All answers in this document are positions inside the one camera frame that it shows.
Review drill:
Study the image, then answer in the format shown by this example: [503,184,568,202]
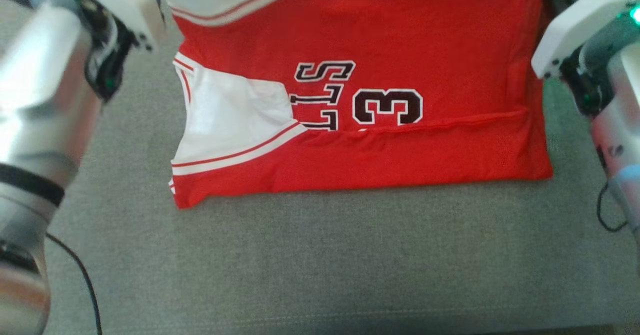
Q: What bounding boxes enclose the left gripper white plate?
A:
[64,0,167,104]

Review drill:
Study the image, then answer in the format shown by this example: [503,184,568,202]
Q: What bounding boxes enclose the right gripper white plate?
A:
[530,0,640,118]

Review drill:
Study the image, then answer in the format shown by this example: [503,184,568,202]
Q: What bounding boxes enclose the red basketball jersey white sleeves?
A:
[145,0,554,210]

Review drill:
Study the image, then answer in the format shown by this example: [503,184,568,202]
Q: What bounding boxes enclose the large grey sofa ottoman cushion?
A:
[0,0,640,335]

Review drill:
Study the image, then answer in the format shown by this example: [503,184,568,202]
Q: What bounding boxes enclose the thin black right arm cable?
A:
[596,182,630,234]

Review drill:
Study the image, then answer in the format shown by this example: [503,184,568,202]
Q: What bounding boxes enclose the black cable teal connector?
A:
[45,232,103,335]

